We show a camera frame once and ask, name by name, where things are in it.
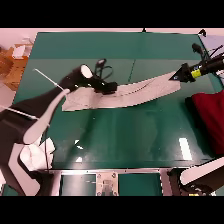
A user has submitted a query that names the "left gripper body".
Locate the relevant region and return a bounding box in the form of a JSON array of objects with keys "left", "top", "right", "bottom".
[{"left": 93, "top": 77, "right": 119, "bottom": 95}]

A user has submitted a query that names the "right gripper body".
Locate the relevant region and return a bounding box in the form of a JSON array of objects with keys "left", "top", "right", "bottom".
[{"left": 168, "top": 62, "right": 196, "bottom": 84}]

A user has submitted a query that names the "white shirt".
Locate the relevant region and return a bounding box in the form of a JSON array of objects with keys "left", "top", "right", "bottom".
[{"left": 61, "top": 70, "right": 182, "bottom": 113}]

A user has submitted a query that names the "red garment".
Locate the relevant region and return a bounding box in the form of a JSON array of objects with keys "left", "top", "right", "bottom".
[{"left": 191, "top": 89, "right": 224, "bottom": 156}]

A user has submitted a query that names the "brown cardboard box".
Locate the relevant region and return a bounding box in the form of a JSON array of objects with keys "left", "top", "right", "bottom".
[{"left": 0, "top": 45, "right": 32, "bottom": 92}]

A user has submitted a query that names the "black cable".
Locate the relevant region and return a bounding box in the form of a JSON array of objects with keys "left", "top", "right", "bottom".
[
  {"left": 191, "top": 42, "right": 224, "bottom": 62},
  {"left": 93, "top": 58, "right": 115, "bottom": 81}
]

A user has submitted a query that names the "silver frame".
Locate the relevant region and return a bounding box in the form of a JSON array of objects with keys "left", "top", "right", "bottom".
[{"left": 42, "top": 166, "right": 182, "bottom": 197}]

